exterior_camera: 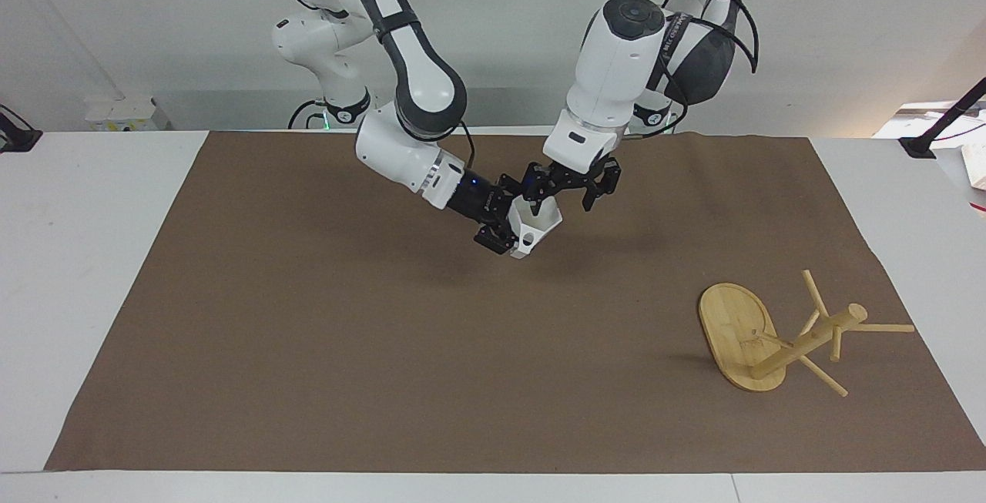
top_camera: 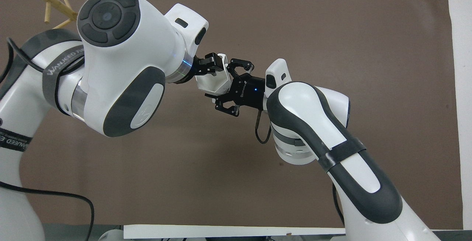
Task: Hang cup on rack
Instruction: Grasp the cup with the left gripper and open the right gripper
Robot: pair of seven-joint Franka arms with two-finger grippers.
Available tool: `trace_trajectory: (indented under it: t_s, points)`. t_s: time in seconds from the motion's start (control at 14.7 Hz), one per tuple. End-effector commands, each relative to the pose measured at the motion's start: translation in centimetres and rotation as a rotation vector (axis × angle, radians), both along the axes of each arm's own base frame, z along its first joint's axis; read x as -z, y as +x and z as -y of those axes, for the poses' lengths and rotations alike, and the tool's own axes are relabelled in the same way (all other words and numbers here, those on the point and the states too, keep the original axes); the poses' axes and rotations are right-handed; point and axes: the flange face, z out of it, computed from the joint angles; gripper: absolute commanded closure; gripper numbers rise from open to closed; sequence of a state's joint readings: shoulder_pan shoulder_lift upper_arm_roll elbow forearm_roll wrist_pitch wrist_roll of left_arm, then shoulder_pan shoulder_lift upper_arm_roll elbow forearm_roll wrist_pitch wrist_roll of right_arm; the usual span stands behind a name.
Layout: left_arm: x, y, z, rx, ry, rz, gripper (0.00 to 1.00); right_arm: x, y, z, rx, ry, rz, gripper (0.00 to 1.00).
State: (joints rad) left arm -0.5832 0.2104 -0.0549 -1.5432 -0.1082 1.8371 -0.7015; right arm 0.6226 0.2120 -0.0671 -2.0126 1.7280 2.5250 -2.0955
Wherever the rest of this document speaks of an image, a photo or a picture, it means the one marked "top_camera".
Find white faceted cup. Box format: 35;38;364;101
195;54;231;96

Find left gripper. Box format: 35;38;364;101
187;52;223;83

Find black cable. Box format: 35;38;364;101
0;37;86;86
0;181;95;241
254;109;273;145
332;183;346;227

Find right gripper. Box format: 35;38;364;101
205;58;267;117

